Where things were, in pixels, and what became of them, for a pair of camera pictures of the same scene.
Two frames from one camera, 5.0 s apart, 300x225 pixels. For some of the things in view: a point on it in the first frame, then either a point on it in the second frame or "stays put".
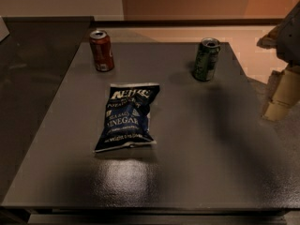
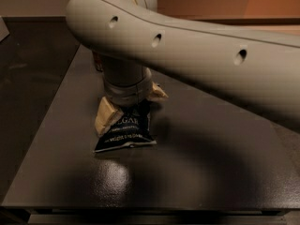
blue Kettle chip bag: [127, 117] stays put
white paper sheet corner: [4, 31] stays put
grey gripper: [290, 39] to [127, 95]
